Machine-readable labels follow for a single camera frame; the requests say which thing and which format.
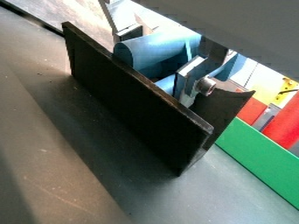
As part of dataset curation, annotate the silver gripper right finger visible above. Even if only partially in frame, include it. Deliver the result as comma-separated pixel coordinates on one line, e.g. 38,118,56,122
173,37,239,108

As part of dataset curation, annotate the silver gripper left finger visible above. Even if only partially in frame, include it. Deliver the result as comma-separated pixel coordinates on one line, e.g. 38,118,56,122
98,0,159,43

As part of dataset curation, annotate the blue three prong object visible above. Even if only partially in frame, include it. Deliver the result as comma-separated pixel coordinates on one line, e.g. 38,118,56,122
114,30,247,95

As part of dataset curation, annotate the red square peg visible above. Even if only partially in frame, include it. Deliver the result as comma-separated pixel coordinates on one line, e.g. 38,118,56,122
238,96,267,125

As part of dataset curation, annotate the yellow rectangular peg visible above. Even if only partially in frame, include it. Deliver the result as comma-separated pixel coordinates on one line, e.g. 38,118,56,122
245,62,299,109

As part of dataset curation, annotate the red cylinder peg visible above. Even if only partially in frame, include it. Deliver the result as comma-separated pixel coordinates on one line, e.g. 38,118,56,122
262,91,299,150

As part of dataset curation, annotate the green shape sorter block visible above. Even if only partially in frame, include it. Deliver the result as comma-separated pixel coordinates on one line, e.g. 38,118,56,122
217,118,299,210

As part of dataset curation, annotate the black fixture bracket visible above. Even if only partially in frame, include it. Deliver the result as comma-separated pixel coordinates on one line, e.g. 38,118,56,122
62,22,254,175

